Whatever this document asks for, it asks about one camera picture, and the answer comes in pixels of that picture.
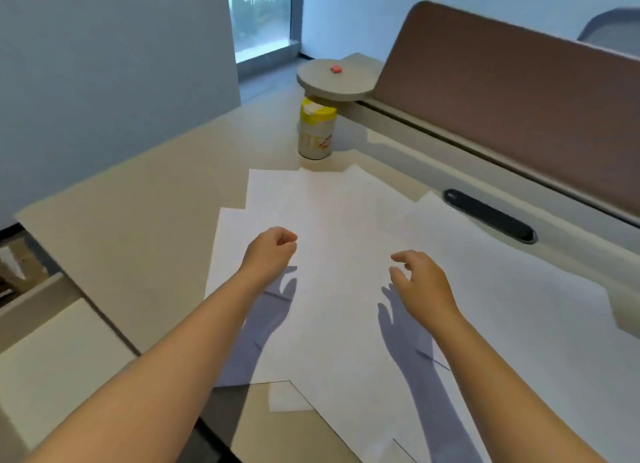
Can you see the person's right hand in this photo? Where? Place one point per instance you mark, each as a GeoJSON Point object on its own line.
{"type": "Point", "coordinates": [430, 290]}

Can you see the person's left hand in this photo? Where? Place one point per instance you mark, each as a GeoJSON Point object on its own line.
{"type": "Point", "coordinates": [267, 257]}

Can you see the person's left fingers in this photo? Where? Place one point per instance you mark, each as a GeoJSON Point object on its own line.
{"type": "Point", "coordinates": [286, 240]}

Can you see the person's right thumb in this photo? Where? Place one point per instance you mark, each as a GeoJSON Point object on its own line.
{"type": "Point", "coordinates": [398, 278]}

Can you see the person's right forearm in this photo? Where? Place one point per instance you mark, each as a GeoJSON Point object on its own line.
{"type": "Point", "coordinates": [500, 392]}

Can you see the person's left forearm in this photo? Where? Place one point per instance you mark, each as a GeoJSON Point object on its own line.
{"type": "Point", "coordinates": [150, 377]}

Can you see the white paper sheet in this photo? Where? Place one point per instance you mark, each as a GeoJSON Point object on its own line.
{"type": "Point", "coordinates": [530, 322]}
{"type": "Point", "coordinates": [275, 187]}
{"type": "Point", "coordinates": [345, 217]}
{"type": "Point", "coordinates": [229, 250]}

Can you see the yellow-lidded wipes canister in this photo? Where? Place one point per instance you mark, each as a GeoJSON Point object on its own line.
{"type": "Point", "coordinates": [317, 135]}

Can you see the round beige desk shelf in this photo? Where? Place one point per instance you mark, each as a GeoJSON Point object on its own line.
{"type": "Point", "coordinates": [345, 82]}

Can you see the brown desk partition panel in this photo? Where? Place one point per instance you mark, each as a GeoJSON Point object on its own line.
{"type": "Point", "coordinates": [510, 102]}

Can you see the white side cabinet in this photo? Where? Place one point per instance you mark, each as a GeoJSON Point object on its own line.
{"type": "Point", "coordinates": [55, 367]}

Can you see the window with dark frame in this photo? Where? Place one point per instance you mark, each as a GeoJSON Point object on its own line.
{"type": "Point", "coordinates": [260, 17]}

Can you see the light wooden furniture frame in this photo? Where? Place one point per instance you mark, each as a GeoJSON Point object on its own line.
{"type": "Point", "coordinates": [22, 267]}

